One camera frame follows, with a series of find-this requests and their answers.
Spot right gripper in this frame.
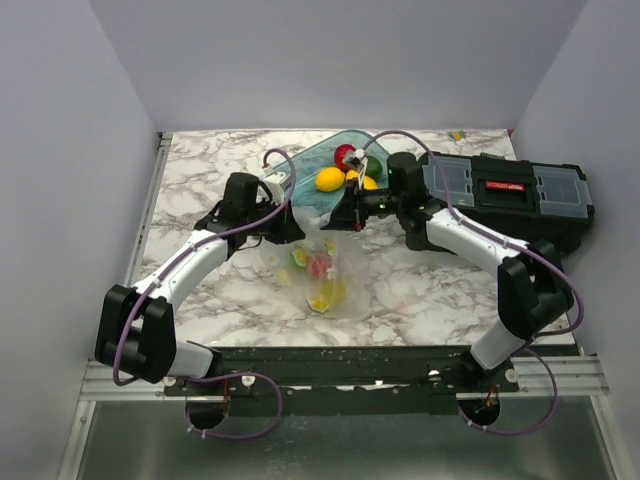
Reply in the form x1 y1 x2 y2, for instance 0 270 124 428
319 179 403 234

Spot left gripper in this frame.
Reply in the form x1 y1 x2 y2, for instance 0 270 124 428
245 197 307 246

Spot green fake leaf fruit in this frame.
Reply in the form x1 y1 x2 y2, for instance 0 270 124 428
290 247 308 268

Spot red fake apple front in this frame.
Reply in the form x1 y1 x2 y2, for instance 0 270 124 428
306 254 332 280

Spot red fake apple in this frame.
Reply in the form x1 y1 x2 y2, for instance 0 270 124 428
306 254 332 280
334 144 355 172

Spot clear plastic lemon-print bag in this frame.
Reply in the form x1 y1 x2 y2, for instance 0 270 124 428
259 207 371 319

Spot teal plastic container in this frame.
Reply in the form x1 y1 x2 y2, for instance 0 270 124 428
291 130 371 215

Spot yellow-green fake starfruit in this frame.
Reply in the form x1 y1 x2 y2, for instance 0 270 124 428
306 280 346 314

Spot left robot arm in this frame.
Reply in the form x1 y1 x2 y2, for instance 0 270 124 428
94 172 304 395

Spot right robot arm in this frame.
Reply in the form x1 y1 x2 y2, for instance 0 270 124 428
324 152 579 392

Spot yellow fake lemon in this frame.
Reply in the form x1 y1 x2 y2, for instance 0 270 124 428
314 167 345 193

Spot yellow fake mango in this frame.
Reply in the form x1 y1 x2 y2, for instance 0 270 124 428
345 170 378 190

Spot green fake lime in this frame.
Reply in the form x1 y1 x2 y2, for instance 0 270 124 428
365 155 383 181

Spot red fake apple back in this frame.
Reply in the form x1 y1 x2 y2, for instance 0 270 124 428
334 144 355 172

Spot black toolbox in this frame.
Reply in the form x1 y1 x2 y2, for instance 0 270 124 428
403 151 598 257

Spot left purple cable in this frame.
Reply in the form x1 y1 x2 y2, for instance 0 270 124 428
112 148 298 441

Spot purple cable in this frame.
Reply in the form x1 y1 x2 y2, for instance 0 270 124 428
112 148 298 441
359 130 586 436

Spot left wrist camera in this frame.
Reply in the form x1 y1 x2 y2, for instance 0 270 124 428
260 172 291 205

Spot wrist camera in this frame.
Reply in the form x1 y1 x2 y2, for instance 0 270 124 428
260 172 291 205
343 149 368 188

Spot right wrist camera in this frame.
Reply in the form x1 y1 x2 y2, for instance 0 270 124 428
343 149 368 188

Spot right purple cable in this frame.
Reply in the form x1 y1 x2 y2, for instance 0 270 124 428
359 130 586 436

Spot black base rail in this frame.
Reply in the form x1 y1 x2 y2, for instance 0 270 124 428
164 346 518 416

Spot aluminium frame rail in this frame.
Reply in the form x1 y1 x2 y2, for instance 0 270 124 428
79 355 609 401

